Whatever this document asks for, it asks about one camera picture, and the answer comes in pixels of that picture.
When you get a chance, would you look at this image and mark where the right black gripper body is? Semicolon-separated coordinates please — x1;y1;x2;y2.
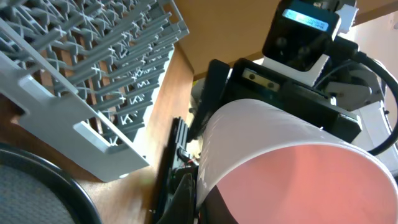
223;58;363;142

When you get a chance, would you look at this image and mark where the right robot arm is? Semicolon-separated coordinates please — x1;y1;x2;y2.
192;62;392;151

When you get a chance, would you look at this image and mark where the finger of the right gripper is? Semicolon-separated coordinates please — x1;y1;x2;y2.
187;59;230;142

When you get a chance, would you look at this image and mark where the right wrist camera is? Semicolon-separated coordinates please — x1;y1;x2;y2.
262;0;358;86

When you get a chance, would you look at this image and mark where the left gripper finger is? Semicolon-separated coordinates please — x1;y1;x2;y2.
157;174;195;224

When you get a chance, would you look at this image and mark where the grey dishwasher rack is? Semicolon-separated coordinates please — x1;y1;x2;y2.
1;0;188;182

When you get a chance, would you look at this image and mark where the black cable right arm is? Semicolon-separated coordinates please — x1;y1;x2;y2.
351;51;398;156

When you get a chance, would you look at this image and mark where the pink cup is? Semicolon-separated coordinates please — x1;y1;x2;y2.
197;99;397;223

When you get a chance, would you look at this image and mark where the round black serving tray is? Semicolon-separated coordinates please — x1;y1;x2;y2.
1;143;102;224

